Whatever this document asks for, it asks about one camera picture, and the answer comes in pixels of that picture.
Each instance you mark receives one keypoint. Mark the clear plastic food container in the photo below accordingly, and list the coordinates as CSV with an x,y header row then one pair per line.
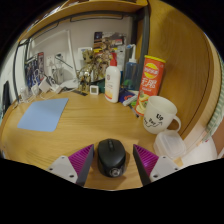
x,y
170,145

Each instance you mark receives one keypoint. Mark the white lotion bottle red pump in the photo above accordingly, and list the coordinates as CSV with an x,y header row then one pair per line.
x,y
112,83

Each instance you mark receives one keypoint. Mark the white power strip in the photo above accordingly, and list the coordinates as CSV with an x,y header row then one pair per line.
x,y
56,88

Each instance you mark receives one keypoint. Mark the white desk lamp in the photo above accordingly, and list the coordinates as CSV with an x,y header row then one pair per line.
x,y
70,56

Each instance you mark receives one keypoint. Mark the wooden shelf unit grey frame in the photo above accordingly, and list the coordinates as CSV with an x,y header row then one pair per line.
x,y
90,8

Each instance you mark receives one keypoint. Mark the small white desk clock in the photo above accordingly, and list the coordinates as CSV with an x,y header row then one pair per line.
x,y
94,90

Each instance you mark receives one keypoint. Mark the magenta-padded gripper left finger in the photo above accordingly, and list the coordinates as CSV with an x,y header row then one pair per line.
x,y
60,165

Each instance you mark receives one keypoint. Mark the black bag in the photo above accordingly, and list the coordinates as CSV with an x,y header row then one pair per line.
x,y
6,96

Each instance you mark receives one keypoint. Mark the blue packet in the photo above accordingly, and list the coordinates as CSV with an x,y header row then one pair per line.
x,y
126,95

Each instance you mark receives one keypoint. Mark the black computer mouse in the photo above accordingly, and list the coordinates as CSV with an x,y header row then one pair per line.
x,y
111,156

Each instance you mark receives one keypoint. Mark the clear plastic cup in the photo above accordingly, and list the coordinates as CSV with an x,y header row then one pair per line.
x,y
24,94

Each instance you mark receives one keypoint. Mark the green striped cloth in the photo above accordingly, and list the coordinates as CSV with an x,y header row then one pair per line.
x,y
216,110

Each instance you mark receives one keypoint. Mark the red and yellow chips can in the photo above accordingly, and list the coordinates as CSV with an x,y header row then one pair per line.
x,y
150,83

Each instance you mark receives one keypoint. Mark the light blue mouse pad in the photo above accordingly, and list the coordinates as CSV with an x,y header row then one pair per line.
x,y
43,115

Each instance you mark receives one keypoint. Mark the colourful printed box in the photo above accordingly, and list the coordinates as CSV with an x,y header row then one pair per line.
x,y
108,38

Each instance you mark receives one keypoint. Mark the brown tree creature figurine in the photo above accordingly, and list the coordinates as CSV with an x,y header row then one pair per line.
x,y
90,66

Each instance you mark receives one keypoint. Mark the white mug with black print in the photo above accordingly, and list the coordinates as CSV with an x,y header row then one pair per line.
x,y
158,115

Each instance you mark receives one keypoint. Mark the large white power adapter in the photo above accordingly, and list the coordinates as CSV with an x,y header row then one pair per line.
x,y
44,85

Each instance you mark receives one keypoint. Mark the blue spray bottle white nozzle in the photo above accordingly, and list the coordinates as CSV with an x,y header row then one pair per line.
x,y
131,73

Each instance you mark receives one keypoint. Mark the blue model kit box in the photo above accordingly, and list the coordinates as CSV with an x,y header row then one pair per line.
x,y
33,70

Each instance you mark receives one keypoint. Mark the white marker pen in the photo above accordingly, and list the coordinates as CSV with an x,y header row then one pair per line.
x,y
130,100

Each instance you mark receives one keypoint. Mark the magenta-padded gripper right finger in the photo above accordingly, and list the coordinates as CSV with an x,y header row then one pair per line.
x,y
161,165

